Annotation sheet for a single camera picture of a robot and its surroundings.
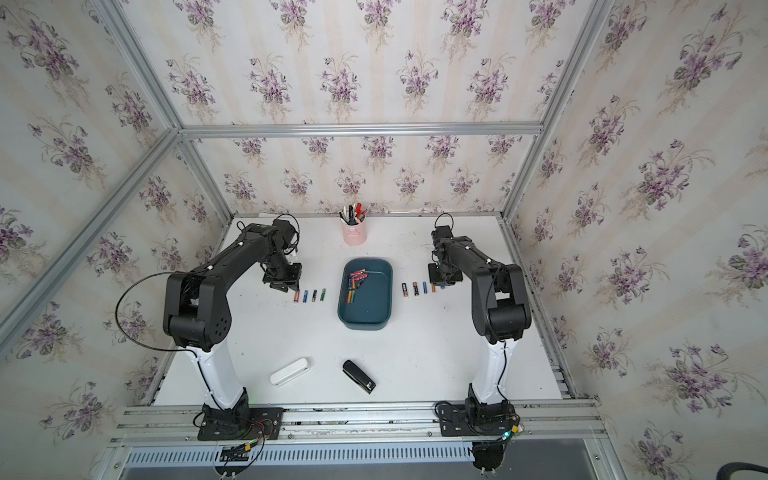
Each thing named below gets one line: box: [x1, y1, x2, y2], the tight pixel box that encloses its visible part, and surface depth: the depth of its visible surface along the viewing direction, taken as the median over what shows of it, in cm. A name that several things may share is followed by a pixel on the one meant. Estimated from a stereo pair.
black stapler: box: [342, 359, 377, 395], surface depth 80 cm
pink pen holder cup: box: [342, 218, 368, 246], surface depth 109 cm
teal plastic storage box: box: [337, 258, 394, 331], surface depth 98 cm
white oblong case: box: [269, 358, 310, 388], surface depth 80 cm
